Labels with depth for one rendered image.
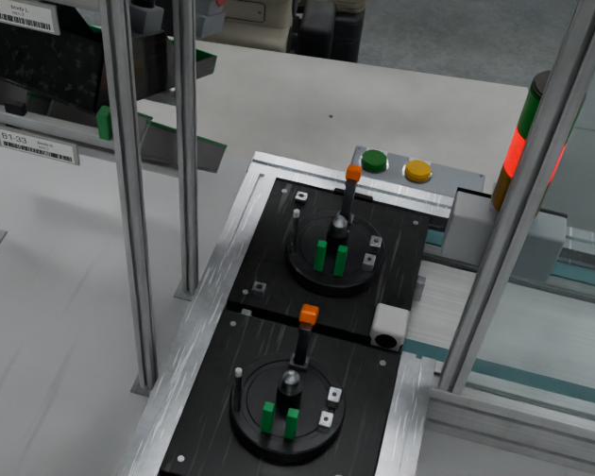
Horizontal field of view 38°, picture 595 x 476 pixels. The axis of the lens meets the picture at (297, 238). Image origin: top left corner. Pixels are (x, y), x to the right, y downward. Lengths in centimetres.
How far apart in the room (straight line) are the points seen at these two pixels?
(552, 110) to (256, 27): 118
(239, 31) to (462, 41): 162
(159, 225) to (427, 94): 59
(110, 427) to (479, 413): 48
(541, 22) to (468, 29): 31
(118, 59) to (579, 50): 39
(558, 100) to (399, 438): 49
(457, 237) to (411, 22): 250
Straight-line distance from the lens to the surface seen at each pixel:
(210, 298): 119
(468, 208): 95
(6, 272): 138
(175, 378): 112
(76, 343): 128
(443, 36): 339
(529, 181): 87
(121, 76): 82
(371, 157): 138
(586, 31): 76
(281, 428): 105
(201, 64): 112
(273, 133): 157
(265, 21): 190
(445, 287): 130
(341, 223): 117
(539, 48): 345
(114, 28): 79
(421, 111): 166
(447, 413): 118
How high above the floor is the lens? 190
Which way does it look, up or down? 48 degrees down
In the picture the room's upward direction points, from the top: 7 degrees clockwise
